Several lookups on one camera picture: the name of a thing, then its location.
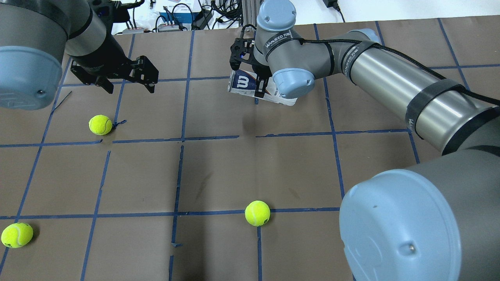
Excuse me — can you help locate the blue white box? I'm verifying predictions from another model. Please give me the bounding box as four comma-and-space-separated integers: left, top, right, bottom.
155, 0, 203, 30

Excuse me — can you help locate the white tennis ball can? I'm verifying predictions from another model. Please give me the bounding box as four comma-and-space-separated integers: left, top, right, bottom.
227, 69, 297, 106

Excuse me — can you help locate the far tennis ball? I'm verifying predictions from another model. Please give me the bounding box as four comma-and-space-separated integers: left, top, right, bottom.
89, 114, 113, 135

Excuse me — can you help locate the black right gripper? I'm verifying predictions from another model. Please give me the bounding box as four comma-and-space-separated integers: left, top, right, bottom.
230, 26, 272, 98

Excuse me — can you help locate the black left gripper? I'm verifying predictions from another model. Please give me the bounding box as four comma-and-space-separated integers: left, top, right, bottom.
65, 35, 159, 94

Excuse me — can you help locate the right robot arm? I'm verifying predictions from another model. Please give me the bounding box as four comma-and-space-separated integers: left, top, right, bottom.
230, 0, 499, 281

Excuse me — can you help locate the tennis ball near base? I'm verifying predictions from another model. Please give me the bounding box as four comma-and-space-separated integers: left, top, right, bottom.
244, 200, 270, 227

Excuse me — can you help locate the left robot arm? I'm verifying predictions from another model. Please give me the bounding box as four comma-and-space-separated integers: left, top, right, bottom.
0, 0, 159, 110

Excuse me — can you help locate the aluminium frame post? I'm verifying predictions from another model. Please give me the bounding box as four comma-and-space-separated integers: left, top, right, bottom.
241, 0, 261, 26

